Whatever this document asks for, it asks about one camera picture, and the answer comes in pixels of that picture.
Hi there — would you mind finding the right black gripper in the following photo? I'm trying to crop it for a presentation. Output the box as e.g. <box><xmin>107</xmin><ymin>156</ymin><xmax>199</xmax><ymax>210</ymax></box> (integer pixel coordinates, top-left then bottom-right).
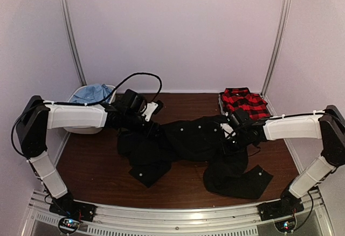
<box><xmin>217</xmin><ymin>129</ymin><xmax>250</xmax><ymax>157</ymax></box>

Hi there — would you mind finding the black long sleeve shirt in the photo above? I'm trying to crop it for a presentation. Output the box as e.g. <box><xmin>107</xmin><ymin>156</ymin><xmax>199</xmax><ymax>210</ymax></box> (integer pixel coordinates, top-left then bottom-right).
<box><xmin>117</xmin><ymin>115</ymin><xmax>273</xmax><ymax>199</ymax></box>

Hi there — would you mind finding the red black plaid shirt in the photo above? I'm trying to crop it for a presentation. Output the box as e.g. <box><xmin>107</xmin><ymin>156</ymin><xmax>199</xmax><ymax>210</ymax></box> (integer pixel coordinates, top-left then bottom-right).
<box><xmin>220</xmin><ymin>87</ymin><xmax>271</xmax><ymax>120</ymax></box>

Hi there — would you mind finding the white plastic basin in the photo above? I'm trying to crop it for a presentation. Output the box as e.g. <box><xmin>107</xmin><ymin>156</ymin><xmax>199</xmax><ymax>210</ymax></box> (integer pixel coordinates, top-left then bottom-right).
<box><xmin>64</xmin><ymin>84</ymin><xmax>118</xmax><ymax>135</ymax></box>

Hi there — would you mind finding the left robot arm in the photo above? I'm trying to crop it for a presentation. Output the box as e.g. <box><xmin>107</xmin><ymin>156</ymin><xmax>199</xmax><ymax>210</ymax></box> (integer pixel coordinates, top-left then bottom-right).
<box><xmin>10</xmin><ymin>89</ymin><xmax>163</xmax><ymax>217</ymax></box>

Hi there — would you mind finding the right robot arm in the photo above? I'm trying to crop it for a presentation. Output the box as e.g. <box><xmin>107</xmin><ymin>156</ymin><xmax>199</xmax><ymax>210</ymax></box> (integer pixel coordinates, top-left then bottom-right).
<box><xmin>221</xmin><ymin>105</ymin><xmax>344</xmax><ymax>216</ymax></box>

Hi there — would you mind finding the light blue shirt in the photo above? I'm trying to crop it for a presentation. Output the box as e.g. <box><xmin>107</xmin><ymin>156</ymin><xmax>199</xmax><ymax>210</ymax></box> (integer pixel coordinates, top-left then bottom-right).
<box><xmin>68</xmin><ymin>84</ymin><xmax>115</xmax><ymax>103</ymax></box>

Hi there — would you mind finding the right circuit board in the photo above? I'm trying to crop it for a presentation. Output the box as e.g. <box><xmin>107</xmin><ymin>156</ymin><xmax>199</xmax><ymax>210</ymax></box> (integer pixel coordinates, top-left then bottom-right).
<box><xmin>274</xmin><ymin>219</ymin><xmax>296</xmax><ymax>233</ymax></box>

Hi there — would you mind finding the circuit board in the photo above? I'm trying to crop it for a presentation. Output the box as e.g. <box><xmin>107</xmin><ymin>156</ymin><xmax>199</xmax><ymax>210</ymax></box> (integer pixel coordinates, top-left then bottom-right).
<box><xmin>58</xmin><ymin>217</ymin><xmax>80</xmax><ymax>234</ymax></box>
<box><xmin>274</xmin><ymin>219</ymin><xmax>296</xmax><ymax>233</ymax></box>

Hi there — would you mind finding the left circuit board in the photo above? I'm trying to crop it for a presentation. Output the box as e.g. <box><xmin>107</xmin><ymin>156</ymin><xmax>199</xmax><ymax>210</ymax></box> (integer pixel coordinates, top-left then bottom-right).
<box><xmin>58</xmin><ymin>217</ymin><xmax>80</xmax><ymax>234</ymax></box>

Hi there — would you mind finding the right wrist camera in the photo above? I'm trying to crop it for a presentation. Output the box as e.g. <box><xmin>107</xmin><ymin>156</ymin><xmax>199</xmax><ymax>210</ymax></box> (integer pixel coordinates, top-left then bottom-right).
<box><xmin>219</xmin><ymin>118</ymin><xmax>233</xmax><ymax>134</ymax></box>

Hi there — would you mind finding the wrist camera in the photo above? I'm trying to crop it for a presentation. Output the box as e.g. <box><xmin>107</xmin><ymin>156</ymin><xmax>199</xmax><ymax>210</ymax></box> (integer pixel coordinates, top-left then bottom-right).
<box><xmin>219</xmin><ymin>118</ymin><xmax>233</xmax><ymax>134</ymax></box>
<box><xmin>142</xmin><ymin>100</ymin><xmax>164</xmax><ymax>122</ymax></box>

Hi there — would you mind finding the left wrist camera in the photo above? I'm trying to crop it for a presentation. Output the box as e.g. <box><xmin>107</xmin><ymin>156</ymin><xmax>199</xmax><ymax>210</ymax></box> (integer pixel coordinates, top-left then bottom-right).
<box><xmin>142</xmin><ymin>100</ymin><xmax>164</xmax><ymax>122</ymax></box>

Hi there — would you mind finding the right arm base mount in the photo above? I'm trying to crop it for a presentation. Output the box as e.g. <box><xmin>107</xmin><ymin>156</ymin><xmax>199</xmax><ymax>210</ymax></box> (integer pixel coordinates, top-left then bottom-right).
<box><xmin>257</xmin><ymin>188</ymin><xmax>304</xmax><ymax>221</ymax></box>

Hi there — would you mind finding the front aluminium rail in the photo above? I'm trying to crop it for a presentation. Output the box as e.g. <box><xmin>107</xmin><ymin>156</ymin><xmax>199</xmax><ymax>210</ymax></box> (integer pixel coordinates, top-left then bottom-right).
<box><xmin>19</xmin><ymin>190</ymin><xmax>335</xmax><ymax>235</ymax></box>

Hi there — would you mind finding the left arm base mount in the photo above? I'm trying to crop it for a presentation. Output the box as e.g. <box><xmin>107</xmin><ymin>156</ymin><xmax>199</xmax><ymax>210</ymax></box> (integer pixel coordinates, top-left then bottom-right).
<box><xmin>49</xmin><ymin>191</ymin><xmax>96</xmax><ymax>222</ymax></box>

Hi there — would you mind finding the right aluminium frame post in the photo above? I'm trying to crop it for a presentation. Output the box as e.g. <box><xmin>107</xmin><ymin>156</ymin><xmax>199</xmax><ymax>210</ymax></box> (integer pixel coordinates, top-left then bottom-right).
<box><xmin>261</xmin><ymin>0</ymin><xmax>292</xmax><ymax>98</ymax></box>

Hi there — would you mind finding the aluminium frame post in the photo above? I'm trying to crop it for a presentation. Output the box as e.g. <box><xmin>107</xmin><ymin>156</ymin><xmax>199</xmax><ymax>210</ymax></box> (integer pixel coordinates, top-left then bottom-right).
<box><xmin>60</xmin><ymin>0</ymin><xmax>87</xmax><ymax>86</ymax></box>
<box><xmin>261</xmin><ymin>0</ymin><xmax>292</xmax><ymax>98</ymax></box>

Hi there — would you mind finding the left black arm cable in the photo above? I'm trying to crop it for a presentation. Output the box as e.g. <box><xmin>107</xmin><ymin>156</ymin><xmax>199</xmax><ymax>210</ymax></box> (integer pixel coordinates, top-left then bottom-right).
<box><xmin>10</xmin><ymin>72</ymin><xmax>163</xmax><ymax>158</ymax></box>

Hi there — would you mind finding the left aluminium frame post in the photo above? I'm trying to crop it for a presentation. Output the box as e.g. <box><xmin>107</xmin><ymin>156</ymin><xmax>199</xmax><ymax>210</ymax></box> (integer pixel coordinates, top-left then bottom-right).
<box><xmin>60</xmin><ymin>0</ymin><xmax>87</xmax><ymax>86</ymax></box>

